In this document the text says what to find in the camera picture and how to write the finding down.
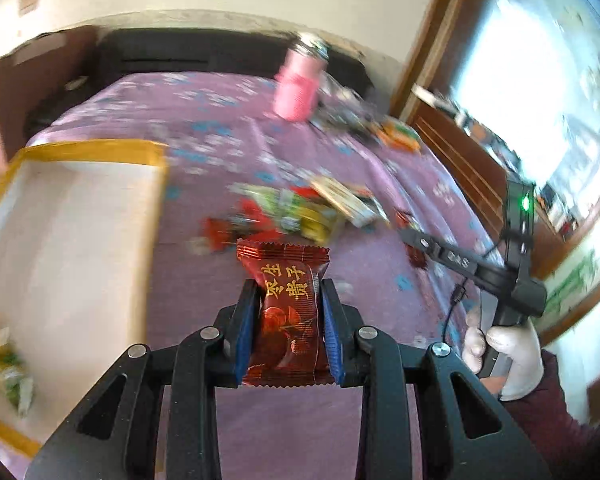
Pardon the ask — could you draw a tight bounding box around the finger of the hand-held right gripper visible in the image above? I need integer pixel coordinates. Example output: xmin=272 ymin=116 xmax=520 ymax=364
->
xmin=399 ymin=229 xmax=443 ymax=263

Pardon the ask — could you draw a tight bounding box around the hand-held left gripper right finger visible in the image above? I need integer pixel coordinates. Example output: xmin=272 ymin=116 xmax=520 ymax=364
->
xmin=320 ymin=278 xmax=553 ymax=480

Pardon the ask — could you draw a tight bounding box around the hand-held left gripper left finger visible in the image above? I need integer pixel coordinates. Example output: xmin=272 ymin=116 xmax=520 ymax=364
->
xmin=24 ymin=279 xmax=261 ymax=480

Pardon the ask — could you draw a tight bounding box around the pile of assorted snack packets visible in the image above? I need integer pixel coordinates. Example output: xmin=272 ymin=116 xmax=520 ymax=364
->
xmin=187 ymin=175 xmax=396 ymax=256

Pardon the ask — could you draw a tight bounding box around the white cardboard box yellow tape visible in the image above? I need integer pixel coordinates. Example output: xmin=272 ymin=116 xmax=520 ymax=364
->
xmin=0 ymin=140 xmax=170 ymax=461

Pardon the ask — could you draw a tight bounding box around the green snack packet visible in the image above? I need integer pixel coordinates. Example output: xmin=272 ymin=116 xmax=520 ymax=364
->
xmin=0 ymin=342 xmax=35 ymax=418

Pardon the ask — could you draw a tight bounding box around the person's right forearm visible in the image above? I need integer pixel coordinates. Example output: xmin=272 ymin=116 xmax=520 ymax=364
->
xmin=480 ymin=350 xmax=600 ymax=480

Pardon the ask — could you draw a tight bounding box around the person's right hand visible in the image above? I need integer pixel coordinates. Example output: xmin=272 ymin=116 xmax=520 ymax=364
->
xmin=462 ymin=305 xmax=545 ymax=402

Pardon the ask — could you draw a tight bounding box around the orange snack packet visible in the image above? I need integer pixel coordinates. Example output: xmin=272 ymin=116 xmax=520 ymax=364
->
xmin=375 ymin=120 xmax=423 ymax=153

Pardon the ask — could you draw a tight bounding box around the wooden framed window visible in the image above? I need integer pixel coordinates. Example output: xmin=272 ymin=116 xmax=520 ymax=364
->
xmin=390 ymin=0 xmax=600 ymax=281

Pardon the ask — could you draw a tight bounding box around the pink bottle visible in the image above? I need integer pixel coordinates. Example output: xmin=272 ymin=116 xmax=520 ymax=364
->
xmin=272 ymin=31 xmax=331 ymax=122

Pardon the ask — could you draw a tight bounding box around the purple floral bedsheet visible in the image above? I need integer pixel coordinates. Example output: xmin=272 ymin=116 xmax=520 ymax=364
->
xmin=25 ymin=71 xmax=506 ymax=480

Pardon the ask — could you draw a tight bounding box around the black headboard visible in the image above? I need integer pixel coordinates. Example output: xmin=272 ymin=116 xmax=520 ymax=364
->
xmin=25 ymin=27 xmax=376 ymax=131

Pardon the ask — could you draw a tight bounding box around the black cable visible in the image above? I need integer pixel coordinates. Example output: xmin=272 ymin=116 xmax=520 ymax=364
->
xmin=440 ymin=285 xmax=468 ymax=346

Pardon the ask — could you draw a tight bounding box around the green bamboo wall sticker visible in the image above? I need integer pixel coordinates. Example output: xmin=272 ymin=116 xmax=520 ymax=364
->
xmin=545 ymin=250 xmax=600 ymax=321

